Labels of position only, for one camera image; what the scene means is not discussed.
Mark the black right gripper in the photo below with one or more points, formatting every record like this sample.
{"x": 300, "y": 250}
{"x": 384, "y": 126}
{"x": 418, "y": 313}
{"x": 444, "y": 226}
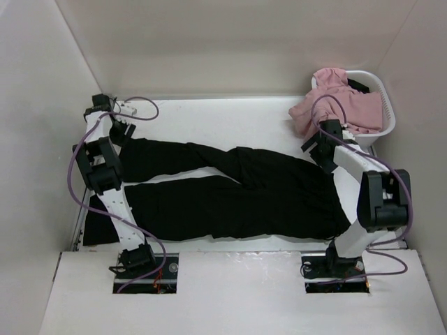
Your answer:
{"x": 325, "y": 165}

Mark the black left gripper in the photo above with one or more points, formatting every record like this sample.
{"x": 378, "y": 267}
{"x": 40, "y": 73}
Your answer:
{"x": 123, "y": 137}

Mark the black trousers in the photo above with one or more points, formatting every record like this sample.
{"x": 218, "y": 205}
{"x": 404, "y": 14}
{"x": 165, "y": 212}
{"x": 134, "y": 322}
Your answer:
{"x": 186, "y": 191}

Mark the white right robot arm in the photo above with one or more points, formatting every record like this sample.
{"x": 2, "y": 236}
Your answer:
{"x": 384, "y": 202}

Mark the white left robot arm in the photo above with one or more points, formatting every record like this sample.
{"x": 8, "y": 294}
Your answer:
{"x": 103, "y": 174}

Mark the pink trousers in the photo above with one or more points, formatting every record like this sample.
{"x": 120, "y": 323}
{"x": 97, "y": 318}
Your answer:
{"x": 334, "y": 98}

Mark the white laundry basket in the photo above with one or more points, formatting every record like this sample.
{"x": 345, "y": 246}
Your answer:
{"x": 368, "y": 83}

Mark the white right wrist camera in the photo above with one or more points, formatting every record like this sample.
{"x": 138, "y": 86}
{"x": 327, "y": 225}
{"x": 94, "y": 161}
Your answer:
{"x": 349, "y": 134}

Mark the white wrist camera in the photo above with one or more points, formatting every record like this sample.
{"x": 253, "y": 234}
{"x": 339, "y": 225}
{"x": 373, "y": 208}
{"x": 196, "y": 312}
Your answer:
{"x": 123, "y": 108}
{"x": 349, "y": 134}

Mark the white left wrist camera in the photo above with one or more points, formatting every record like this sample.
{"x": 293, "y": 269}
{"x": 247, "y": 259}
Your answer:
{"x": 123, "y": 108}

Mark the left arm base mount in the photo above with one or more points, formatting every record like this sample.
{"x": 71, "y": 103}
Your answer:
{"x": 144, "y": 280}

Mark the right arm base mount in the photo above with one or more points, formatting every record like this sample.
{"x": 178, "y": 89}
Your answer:
{"x": 322, "y": 277}

